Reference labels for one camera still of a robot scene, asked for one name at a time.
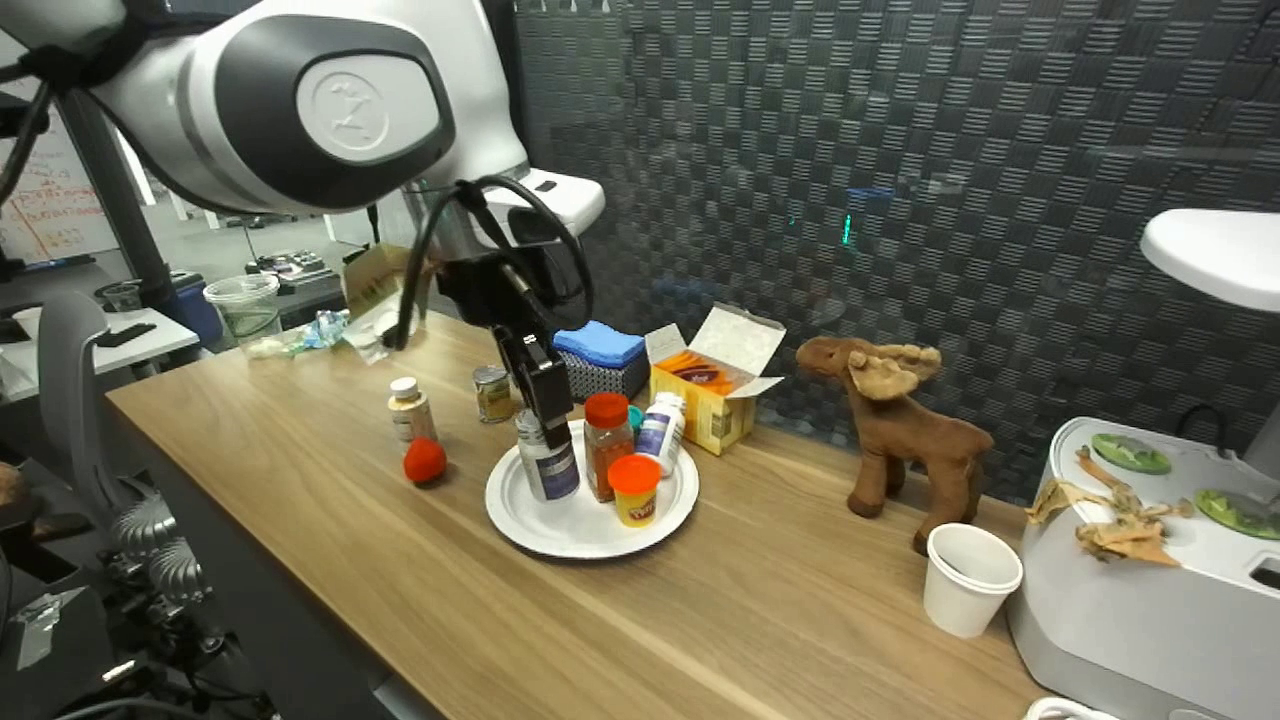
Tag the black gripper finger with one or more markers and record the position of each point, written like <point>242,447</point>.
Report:
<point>547,388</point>
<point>510,358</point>

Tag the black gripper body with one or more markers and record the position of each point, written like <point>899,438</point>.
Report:
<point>527,289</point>

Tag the spice jar orange lid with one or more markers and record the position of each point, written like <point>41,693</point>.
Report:
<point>607,438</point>

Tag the white pill bottle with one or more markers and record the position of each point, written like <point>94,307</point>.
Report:
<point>550,466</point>

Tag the white bottle blue label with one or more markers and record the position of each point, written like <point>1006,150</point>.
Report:
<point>660,429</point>

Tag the small tub orange lid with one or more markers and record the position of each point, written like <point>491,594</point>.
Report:
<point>635,490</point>

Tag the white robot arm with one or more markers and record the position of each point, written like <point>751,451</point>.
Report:
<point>325,104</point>

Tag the white paper plate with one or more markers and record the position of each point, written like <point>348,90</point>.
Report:
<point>583,525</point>

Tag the small clear jar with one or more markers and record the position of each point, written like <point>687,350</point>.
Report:
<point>493,394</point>

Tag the cream bottle white cap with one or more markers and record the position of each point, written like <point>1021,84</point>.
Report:
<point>409,409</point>

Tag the red ball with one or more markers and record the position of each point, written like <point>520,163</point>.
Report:
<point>427,462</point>

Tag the yellow cardboard box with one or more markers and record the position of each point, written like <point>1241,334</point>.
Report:
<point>718,375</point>

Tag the clear plastic tub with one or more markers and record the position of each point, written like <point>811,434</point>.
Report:
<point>244,307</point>

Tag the brown plush moose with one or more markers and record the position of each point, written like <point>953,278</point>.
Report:
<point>893,429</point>

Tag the white paper cup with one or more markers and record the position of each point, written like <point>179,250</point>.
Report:
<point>969,578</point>

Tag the white grey appliance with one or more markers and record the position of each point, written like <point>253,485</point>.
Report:
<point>1149,578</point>

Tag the white round lamp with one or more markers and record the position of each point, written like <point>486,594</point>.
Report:
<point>1221,255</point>

